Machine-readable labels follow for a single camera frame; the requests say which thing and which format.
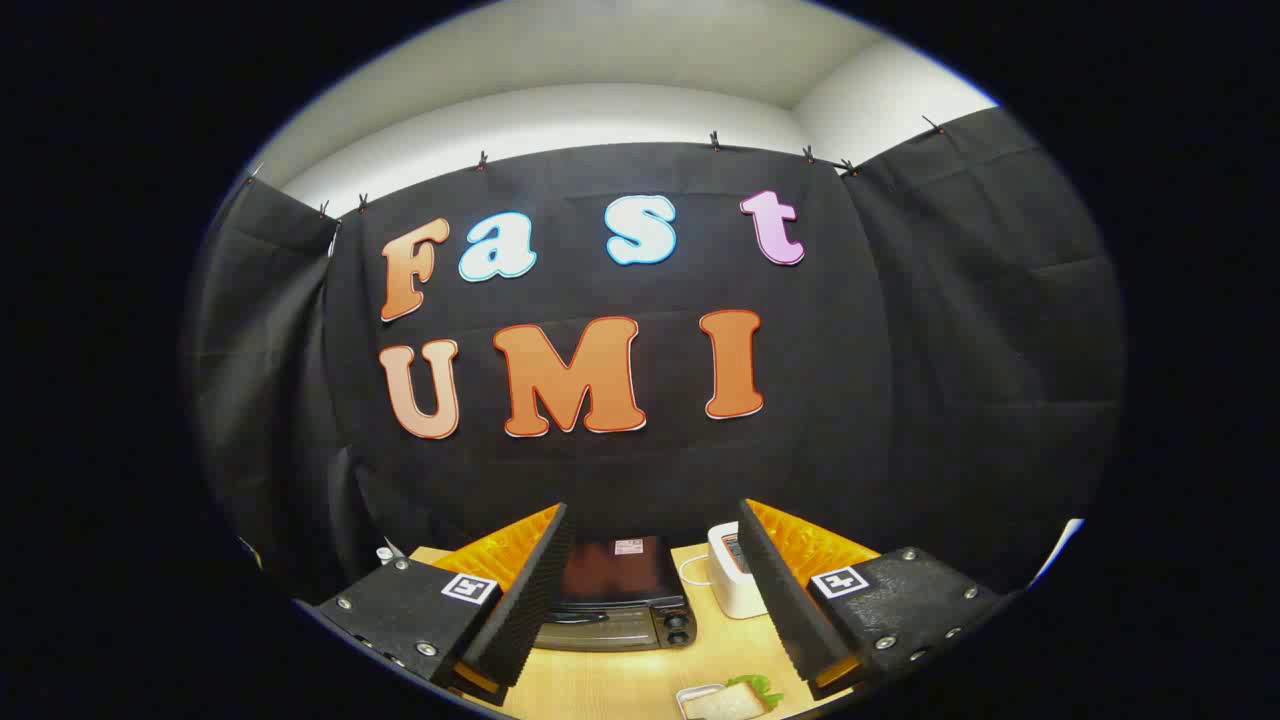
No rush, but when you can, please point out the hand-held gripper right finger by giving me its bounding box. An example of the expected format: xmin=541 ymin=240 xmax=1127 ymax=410
xmin=737 ymin=497 xmax=1006 ymax=701

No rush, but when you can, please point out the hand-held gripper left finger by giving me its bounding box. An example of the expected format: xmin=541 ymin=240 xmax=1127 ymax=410
xmin=313 ymin=502 xmax=577 ymax=709

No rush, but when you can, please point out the black toaster oven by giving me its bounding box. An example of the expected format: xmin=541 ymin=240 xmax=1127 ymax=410
xmin=533 ymin=536 xmax=699 ymax=653

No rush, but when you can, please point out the sandwich with lettuce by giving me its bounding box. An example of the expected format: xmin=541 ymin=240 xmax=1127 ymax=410
xmin=683 ymin=674 xmax=786 ymax=720

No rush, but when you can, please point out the white pop-up toaster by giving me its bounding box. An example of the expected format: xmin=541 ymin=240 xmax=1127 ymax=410
xmin=707 ymin=521 xmax=769 ymax=621

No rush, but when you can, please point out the black backdrop cloth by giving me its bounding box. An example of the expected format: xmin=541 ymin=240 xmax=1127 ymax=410
xmin=185 ymin=105 xmax=1126 ymax=606

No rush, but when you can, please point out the row of black cloth clips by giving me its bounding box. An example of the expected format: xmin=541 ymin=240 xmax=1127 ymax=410
xmin=318 ymin=115 xmax=946 ymax=216

